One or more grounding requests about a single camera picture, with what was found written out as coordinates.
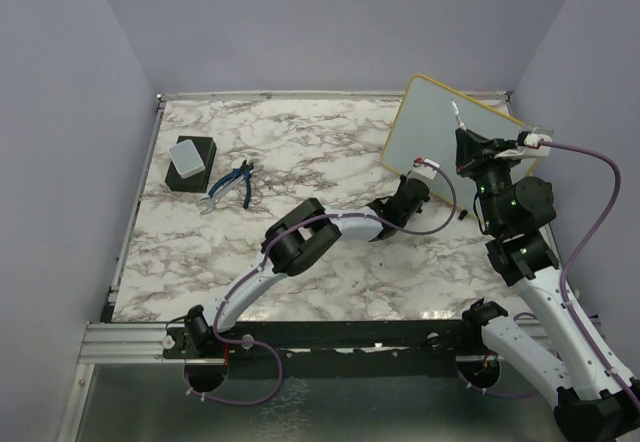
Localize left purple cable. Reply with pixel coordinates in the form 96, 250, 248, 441
184, 160, 457, 406

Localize black box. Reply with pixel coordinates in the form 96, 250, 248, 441
165, 135, 217, 193

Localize white whiteboard marker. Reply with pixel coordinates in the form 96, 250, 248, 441
450, 99, 467, 131

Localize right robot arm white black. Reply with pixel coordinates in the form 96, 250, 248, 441
455, 128, 639, 441

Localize yellow framed whiteboard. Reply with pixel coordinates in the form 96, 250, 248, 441
382, 75, 556, 223

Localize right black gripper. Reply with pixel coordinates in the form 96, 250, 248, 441
456, 127, 526, 231

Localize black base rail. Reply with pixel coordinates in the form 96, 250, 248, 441
163, 319, 489, 379

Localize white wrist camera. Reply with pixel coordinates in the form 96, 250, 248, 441
407, 158, 440, 184
497, 127, 554, 160

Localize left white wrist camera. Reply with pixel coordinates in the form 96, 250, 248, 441
407, 158, 440, 184

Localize blue handled pliers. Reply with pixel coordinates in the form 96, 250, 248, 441
207, 160, 257, 210

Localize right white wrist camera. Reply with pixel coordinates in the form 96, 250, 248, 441
497, 127, 554, 160

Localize silver wrench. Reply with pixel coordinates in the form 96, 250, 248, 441
197, 182, 236, 215

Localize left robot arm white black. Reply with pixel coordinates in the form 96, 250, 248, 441
179, 175, 429, 357

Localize aluminium extrusion rail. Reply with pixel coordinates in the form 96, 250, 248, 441
77, 321, 174, 363

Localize grey whiteboard eraser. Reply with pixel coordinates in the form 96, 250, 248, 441
169, 139, 205, 179

